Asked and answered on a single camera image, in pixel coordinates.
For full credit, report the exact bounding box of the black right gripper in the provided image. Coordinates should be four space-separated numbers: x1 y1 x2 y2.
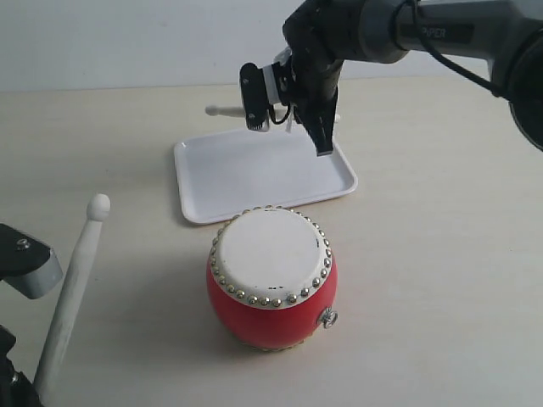
291 54 339 157

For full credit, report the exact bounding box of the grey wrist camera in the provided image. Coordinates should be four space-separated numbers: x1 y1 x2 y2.
1 223 63 299
239 63 269 131

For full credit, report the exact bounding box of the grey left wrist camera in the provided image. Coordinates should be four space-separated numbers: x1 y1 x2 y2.
1 223 63 299

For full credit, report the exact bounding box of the red small drum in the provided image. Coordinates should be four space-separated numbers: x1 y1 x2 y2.
206 205 339 351

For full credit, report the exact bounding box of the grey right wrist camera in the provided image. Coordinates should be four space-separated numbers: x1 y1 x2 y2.
239 63 269 131

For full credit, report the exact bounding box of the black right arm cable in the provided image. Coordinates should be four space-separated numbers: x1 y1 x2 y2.
271 0 510 126

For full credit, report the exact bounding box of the white wooden drumstick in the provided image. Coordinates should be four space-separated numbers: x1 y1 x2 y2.
33 193 111 405
204 105 341 123

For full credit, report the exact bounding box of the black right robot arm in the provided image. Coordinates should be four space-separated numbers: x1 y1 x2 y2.
283 1 542 155

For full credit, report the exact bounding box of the white plastic tray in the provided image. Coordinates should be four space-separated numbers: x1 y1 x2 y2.
173 125 358 225

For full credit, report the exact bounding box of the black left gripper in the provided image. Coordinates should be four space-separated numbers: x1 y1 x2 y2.
1 326 42 407

